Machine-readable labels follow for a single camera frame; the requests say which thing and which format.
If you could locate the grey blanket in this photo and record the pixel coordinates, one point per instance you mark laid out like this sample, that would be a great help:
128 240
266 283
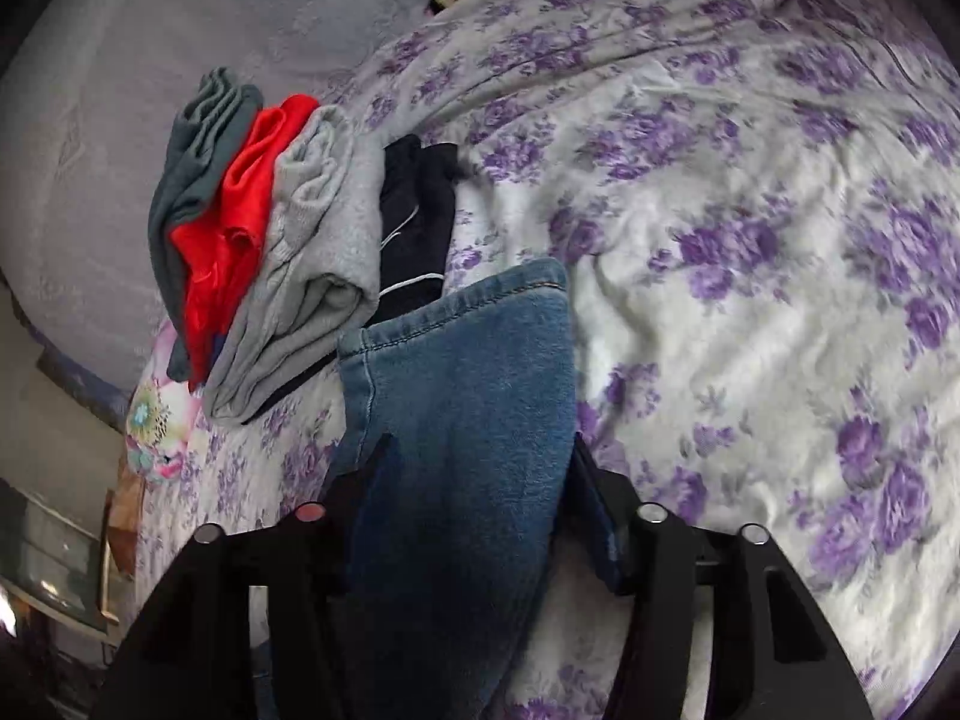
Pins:
187 37

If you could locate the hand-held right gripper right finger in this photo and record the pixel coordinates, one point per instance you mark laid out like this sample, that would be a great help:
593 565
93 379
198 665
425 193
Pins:
600 532

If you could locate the purple floral bed sheet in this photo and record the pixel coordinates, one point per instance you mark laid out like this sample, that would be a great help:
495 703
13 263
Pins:
712 240

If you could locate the folded red pants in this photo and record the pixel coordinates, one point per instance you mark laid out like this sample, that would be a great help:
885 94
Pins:
225 240

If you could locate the folded black pants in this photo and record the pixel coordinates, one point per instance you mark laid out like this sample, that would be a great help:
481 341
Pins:
412 232

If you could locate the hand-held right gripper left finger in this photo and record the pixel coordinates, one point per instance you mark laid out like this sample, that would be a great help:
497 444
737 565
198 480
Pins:
358 496

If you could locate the blue denim pants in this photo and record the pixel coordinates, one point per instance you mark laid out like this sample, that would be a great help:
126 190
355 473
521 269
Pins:
457 420

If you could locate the wooden framed furniture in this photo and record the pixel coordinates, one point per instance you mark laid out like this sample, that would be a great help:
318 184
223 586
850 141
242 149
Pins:
67 562

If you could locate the colourful floral pillow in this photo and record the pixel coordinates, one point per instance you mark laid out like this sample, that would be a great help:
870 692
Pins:
154 420

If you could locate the folded dark grey pants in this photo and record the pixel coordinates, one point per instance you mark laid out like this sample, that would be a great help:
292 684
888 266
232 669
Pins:
191 157

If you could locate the folded light grey pants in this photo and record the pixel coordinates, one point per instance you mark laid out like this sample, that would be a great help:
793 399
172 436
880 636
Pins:
315 270

